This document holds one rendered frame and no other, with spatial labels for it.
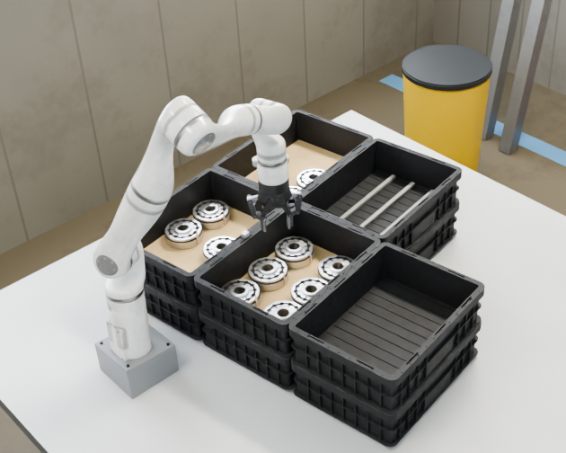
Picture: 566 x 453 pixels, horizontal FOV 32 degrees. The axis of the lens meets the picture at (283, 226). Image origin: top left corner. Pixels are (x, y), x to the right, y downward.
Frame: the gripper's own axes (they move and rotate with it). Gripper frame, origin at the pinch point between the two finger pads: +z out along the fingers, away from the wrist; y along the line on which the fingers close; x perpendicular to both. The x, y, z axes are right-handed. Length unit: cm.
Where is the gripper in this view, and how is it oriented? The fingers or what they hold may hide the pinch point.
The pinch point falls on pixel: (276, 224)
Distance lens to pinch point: 245.1
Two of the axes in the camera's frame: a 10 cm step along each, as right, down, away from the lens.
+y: 9.9, -1.0, 0.5
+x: -1.0, -5.9, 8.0
